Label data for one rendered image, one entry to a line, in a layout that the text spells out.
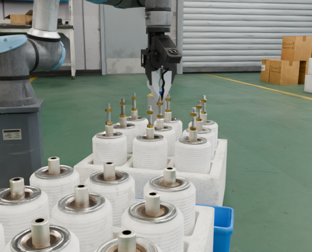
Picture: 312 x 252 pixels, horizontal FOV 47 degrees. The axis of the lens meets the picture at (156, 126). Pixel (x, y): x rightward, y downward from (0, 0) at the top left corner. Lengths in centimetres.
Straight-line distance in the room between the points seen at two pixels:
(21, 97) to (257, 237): 85
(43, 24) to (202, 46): 523
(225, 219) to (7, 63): 83
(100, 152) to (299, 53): 411
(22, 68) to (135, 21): 502
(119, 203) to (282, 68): 425
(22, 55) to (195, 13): 531
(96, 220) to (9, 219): 14
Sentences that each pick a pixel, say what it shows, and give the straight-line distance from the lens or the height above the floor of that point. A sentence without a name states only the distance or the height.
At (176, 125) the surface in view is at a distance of 117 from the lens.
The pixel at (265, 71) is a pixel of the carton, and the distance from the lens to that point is 520.
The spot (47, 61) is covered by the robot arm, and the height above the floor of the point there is 44.
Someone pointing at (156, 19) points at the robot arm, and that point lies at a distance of 105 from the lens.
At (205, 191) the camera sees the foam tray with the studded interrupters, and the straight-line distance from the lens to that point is 92.
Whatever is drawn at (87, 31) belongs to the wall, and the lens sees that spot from 617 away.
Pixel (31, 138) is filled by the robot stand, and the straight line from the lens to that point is 129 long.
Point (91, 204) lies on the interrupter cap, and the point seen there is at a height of 25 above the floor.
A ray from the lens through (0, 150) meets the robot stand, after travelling 131.
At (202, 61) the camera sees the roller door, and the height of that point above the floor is 20.
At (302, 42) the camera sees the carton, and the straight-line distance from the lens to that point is 492.
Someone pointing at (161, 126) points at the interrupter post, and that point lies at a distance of 109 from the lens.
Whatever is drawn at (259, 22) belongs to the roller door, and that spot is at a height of 87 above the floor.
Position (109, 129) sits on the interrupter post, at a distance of 101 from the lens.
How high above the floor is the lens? 50
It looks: 13 degrees down
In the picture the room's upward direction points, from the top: straight up
